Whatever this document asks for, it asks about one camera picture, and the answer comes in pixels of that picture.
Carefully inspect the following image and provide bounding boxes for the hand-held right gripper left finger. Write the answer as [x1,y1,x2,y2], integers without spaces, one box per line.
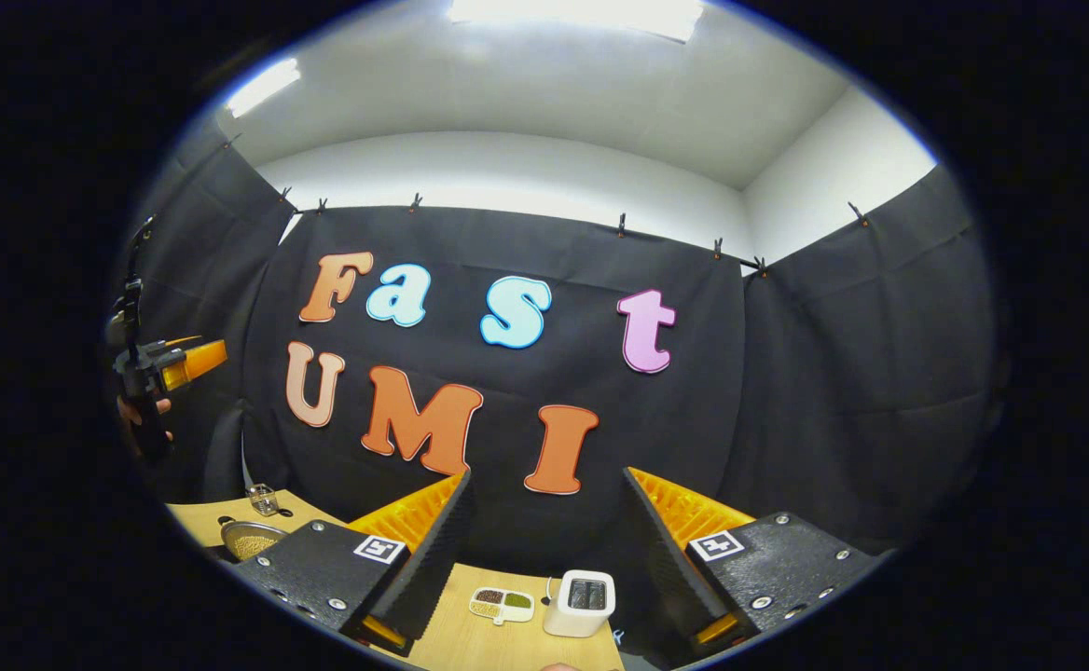
[230,469,474,656]

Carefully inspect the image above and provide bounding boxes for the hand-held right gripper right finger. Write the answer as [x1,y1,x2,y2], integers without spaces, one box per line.
[621,466,884,658]

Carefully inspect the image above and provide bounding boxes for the steel pot with black handles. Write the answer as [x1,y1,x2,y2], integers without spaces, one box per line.
[219,518,290,564]

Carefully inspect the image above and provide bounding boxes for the white divided dish of grains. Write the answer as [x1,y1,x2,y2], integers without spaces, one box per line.
[468,586,536,625]

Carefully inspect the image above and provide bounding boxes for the white toaster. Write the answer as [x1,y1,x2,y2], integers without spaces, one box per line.
[544,569,617,638]

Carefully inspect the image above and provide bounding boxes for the heap of yellow soybeans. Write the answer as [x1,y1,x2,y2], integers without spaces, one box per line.
[230,529,284,561]

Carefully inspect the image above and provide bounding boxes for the ceiling light panel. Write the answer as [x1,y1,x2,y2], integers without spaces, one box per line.
[226,58,303,117]
[447,0,704,43]

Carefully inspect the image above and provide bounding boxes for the row of black cloth clips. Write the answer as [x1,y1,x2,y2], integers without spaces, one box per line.
[221,133,872,279]

